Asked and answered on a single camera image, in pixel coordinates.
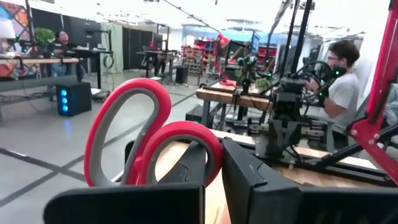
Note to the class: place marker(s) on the colourful wall art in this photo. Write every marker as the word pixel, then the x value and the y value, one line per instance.
pixel 18 15

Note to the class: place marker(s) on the wooden workbench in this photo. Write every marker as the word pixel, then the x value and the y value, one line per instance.
pixel 224 96

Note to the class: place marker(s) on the person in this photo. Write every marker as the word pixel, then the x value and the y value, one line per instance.
pixel 63 37
pixel 342 93

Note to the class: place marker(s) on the black bin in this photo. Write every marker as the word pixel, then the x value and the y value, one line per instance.
pixel 181 74

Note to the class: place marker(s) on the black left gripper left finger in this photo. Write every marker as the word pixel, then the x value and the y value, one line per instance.
pixel 124 205

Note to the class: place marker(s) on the long wooden table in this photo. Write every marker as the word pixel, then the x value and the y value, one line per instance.
pixel 37 61

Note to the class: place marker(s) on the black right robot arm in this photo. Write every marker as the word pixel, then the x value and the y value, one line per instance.
pixel 289 84

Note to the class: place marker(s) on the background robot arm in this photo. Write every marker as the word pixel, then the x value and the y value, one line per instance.
pixel 247 71

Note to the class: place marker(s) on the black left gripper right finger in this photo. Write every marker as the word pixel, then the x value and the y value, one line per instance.
pixel 280 208

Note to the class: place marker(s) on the black computer tower blue lights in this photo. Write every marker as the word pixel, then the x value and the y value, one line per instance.
pixel 77 99

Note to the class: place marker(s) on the pale green curtain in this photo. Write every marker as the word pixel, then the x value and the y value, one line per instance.
pixel 112 46

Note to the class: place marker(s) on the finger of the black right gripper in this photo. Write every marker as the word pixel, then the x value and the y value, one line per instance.
pixel 292 133
pixel 278 133

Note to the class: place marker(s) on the small green potted plant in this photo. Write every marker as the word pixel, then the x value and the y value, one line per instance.
pixel 45 35

